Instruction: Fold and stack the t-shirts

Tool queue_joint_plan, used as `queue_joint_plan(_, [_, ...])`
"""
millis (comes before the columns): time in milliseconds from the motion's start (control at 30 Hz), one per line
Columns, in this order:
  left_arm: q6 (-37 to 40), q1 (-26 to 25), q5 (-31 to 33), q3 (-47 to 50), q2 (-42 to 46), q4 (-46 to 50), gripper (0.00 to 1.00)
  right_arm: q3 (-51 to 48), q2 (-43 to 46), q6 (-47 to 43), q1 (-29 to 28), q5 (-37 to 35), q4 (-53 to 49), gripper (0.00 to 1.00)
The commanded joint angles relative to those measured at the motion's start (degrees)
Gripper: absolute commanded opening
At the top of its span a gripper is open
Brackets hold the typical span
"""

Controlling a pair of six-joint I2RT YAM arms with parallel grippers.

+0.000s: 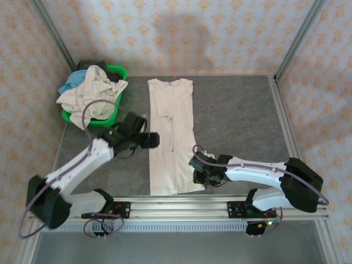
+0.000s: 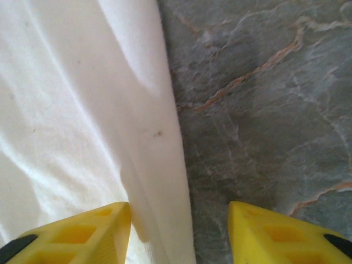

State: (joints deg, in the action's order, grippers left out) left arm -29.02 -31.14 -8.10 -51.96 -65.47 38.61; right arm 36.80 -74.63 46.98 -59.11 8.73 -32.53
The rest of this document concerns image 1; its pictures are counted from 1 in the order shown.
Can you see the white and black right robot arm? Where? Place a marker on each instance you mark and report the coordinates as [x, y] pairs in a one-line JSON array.
[[253, 173]]

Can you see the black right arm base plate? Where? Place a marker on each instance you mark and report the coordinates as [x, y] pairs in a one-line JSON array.
[[232, 210]]

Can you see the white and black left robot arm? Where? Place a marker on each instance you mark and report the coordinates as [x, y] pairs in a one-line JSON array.
[[82, 162]]

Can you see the white t-shirt with black print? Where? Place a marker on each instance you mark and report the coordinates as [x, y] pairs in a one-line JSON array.
[[170, 110]]

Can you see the aluminium side rail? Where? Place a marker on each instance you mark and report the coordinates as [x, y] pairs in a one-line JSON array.
[[283, 110]]

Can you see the patterned backdrop curtain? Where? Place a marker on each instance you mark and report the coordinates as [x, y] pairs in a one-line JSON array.
[[192, 33]]

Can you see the blue crumpled t-shirt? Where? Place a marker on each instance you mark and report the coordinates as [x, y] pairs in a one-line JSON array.
[[72, 79]]

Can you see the black controller box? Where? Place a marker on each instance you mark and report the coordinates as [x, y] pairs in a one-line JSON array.
[[253, 229]]

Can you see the green plastic laundry basket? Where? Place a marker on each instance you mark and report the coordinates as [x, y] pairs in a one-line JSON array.
[[66, 116]]

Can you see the dark grey crumpled t-shirt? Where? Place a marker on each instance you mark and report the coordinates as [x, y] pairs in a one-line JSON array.
[[85, 64]]

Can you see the aluminium frame post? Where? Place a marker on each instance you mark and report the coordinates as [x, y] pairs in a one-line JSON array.
[[55, 35], [299, 38]]

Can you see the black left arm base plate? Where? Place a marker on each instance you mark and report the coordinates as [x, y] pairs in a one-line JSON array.
[[125, 210]]

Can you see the aluminium mounting rail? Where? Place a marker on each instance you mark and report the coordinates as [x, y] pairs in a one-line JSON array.
[[178, 209]]

